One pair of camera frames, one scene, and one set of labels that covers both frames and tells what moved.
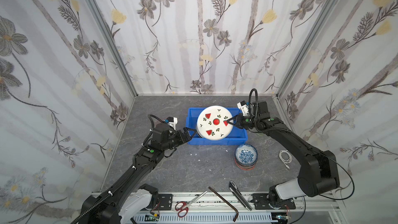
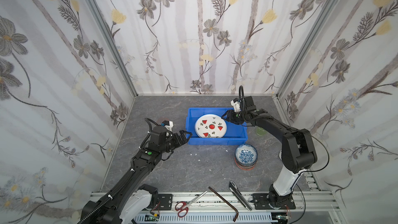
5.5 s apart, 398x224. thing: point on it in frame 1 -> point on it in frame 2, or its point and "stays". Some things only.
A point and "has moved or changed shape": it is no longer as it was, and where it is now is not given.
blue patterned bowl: [246, 154] stays
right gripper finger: [237, 121] -> [227, 116]
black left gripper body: [183, 134] stays
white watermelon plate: [212, 123] has moved or changed shape
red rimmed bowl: [243, 167] stays
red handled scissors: [183, 207] stays
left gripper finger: [192, 129] -> [185, 135]
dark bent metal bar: [236, 211] stays
